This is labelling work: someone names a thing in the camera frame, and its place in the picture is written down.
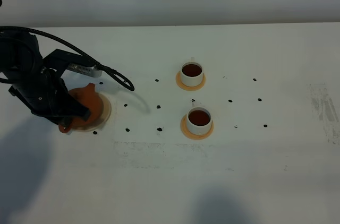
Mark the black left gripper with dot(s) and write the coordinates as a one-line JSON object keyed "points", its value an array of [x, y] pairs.
{"points": [[45, 96]]}

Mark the near orange coaster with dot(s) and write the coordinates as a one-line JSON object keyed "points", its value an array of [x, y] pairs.
{"points": [[192, 136]]}

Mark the brown clay teapot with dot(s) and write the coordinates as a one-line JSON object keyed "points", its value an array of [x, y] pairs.
{"points": [[89, 109]]}

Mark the large beige round coaster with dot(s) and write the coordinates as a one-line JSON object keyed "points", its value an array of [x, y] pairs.
{"points": [[100, 122]]}

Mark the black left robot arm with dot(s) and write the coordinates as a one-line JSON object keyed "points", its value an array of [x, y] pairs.
{"points": [[20, 57]]}

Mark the white teacup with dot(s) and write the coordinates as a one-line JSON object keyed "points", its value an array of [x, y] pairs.
{"points": [[198, 119], [191, 73]]}

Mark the far white teacup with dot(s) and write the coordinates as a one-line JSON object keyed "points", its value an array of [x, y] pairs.
{"points": [[191, 73]]}

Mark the near white teacup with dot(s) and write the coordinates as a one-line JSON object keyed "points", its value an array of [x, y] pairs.
{"points": [[198, 119]]}

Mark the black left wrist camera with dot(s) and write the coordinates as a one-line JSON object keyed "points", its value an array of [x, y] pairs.
{"points": [[60, 61]]}

